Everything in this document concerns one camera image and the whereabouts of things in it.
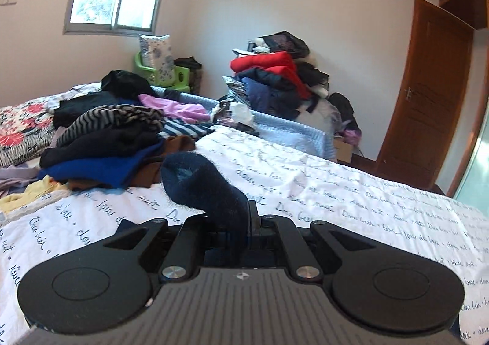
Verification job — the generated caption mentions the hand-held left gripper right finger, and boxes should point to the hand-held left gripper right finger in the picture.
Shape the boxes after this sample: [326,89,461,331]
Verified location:
[248,200,367,281]

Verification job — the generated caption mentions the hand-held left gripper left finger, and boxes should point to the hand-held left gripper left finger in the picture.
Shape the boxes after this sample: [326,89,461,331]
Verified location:
[103,213,209,281]

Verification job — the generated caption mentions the navy and grey knit sweater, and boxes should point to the navy and grey knit sweater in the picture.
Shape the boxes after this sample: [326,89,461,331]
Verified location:
[160,152,250,266]

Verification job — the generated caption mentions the brown garment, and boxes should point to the brown garment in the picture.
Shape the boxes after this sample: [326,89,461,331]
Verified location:
[130,136,198,189]

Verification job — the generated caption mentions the white script printed blanket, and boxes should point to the white script printed blanket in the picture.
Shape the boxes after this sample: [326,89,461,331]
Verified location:
[0,125,489,345]

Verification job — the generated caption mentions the light blue quilted blanket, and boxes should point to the light blue quilted blanket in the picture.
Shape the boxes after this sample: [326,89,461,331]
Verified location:
[164,86,339,163]

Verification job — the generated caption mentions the navy white striped garment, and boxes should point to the navy white striped garment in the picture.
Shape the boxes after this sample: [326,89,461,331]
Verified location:
[158,118,217,141]

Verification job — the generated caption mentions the royal blue garment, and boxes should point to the royal blue garment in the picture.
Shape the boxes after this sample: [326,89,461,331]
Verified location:
[37,142,166,190]

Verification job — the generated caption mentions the white plastic bag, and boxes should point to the white plastic bag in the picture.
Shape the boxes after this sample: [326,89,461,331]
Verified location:
[229,102,255,126]

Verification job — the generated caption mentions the dark patterned cloth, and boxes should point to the dark patterned cloth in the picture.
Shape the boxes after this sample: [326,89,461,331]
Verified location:
[210,99,261,136]

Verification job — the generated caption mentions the cardboard box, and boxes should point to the cardboard box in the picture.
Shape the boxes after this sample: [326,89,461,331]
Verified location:
[333,137,354,162]

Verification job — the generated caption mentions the black folded garment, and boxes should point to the black folded garment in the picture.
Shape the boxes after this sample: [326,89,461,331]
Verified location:
[40,124,166,169]

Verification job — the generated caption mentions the pink garment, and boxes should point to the pink garment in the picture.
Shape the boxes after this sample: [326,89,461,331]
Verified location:
[138,94,211,124]

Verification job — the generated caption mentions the navy jacket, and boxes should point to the navy jacket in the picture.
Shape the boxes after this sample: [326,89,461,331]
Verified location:
[234,69,303,121]

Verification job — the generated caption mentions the purple cloth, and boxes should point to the purple cloth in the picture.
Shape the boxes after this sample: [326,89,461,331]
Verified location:
[343,128,363,145]

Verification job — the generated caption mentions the checkered cloth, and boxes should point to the checkered cloth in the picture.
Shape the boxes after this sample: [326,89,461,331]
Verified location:
[222,76,250,103]

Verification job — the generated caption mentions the black grey striped garment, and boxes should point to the black grey striped garment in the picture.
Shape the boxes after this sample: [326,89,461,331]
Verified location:
[57,105,166,147]

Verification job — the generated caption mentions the green plastic chair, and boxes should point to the green plastic chair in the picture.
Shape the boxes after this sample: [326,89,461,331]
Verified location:
[134,51,192,93]

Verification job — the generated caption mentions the black hanging garment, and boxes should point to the black hanging garment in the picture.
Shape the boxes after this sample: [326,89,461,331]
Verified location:
[296,61,330,98]

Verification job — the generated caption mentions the dark bag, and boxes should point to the dark bag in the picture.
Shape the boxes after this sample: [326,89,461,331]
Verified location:
[174,57,203,94]

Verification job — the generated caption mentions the black crumpled garment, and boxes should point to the black crumpled garment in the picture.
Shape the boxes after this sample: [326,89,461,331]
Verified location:
[101,70,160,101]

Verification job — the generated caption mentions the red jacket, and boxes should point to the red jacket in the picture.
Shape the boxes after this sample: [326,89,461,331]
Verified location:
[230,51,312,99]

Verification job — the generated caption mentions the dark folded garment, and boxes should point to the dark folded garment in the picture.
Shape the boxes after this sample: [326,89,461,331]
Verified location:
[53,99,128,128]

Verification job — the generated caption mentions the yellow garment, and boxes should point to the yellow garment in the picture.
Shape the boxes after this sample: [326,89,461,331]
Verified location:
[0,175,70,214]

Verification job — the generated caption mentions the blue floral pillow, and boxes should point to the blue floral pillow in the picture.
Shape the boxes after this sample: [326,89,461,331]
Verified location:
[139,34,175,84]

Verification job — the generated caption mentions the lavender cloth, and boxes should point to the lavender cloth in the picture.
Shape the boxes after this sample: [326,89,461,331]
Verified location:
[0,165,43,193]

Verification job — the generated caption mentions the black patterned bag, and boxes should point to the black patterned bag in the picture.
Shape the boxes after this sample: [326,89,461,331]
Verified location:
[260,30,310,59]

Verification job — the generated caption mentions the red floral pillow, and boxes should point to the red floral pillow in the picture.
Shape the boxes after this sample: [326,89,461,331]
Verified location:
[0,95,62,168]

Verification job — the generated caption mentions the wooden door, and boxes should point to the wooden door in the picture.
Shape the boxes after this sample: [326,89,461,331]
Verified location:
[376,0,475,190]

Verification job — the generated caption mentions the frosted glass sliding door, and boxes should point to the frosted glass sliding door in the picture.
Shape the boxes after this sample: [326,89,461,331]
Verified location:
[446,99,489,212]

